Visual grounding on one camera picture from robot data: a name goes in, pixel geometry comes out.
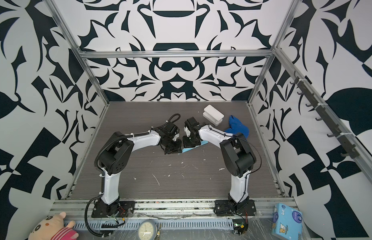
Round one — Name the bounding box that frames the pink plush toy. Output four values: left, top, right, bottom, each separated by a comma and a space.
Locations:
28, 212, 79, 240

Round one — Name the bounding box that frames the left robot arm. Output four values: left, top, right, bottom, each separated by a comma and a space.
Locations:
94, 122, 182, 207

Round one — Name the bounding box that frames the blue cloth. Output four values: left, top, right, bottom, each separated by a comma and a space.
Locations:
225, 115, 250, 138

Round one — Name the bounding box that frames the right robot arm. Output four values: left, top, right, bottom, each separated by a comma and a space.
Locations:
183, 118, 257, 210

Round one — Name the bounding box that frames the white slotted cable duct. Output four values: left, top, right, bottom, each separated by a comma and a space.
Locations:
64, 218, 235, 231

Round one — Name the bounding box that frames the white rectangular box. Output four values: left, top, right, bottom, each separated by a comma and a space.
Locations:
203, 105, 224, 126

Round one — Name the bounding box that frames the round analog clock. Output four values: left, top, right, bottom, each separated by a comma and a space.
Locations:
137, 220, 158, 240

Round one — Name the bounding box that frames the small black electronics module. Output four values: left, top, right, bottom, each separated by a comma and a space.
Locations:
233, 219, 249, 236

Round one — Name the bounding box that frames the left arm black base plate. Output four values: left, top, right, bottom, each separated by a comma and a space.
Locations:
91, 200, 136, 218

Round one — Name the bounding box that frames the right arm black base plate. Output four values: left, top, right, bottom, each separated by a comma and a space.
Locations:
213, 199, 257, 217

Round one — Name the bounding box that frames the light blue paper sheet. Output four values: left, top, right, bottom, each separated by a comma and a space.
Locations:
178, 141, 208, 155

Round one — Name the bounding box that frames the blue tissue pack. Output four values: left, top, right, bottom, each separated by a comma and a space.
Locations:
272, 203, 303, 240

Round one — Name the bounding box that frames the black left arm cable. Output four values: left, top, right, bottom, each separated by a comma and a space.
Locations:
84, 193, 121, 238

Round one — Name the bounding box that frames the black wall hook rack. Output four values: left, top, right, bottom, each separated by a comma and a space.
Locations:
291, 71, 360, 159

